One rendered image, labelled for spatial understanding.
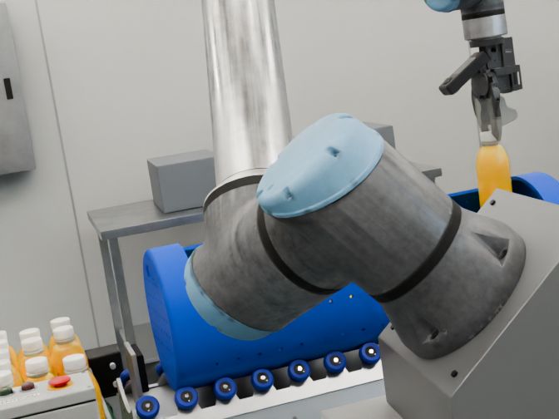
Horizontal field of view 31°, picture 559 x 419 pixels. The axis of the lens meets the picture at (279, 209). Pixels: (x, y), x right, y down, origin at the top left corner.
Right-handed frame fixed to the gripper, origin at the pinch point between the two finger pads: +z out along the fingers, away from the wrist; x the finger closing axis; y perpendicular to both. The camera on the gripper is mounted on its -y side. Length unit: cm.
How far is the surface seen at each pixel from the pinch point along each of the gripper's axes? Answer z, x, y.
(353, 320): 28, -14, -41
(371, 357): 37, -12, -38
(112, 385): 39, 17, -86
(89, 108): -10, 327, -48
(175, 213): 40, 248, -27
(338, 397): 43, -12, -46
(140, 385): 33, -5, -83
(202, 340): 25, -15, -71
